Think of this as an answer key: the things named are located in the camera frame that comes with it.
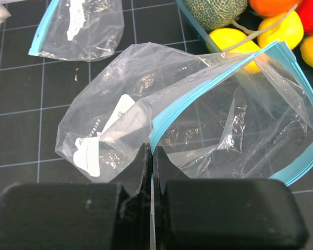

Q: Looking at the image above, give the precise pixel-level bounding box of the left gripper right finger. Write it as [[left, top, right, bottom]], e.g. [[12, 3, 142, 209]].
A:
[[154, 146, 308, 249]]

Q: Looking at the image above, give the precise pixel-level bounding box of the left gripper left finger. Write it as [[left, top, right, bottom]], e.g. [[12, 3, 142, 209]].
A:
[[0, 144, 153, 249]]

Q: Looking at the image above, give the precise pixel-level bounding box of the clear zip bag blue zipper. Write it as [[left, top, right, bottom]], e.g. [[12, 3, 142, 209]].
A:
[[55, 41, 313, 185]]

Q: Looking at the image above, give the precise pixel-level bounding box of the netted green melon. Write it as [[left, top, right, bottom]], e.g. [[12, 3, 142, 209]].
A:
[[183, 0, 248, 32]]

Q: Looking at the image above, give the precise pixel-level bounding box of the empty zip bag back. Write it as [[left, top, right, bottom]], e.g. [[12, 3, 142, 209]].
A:
[[28, 0, 125, 62]]

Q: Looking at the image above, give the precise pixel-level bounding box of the yellow lemon left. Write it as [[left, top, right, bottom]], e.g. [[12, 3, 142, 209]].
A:
[[208, 28, 268, 74]]

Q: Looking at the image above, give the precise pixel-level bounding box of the yellow pear middle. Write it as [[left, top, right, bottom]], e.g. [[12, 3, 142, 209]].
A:
[[257, 11, 304, 49]]

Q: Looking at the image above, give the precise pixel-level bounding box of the orange fruit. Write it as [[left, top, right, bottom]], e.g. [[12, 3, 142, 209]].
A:
[[249, 0, 299, 17]]

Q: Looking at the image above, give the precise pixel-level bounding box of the bright red apple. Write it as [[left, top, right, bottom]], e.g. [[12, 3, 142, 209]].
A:
[[296, 0, 313, 34]]

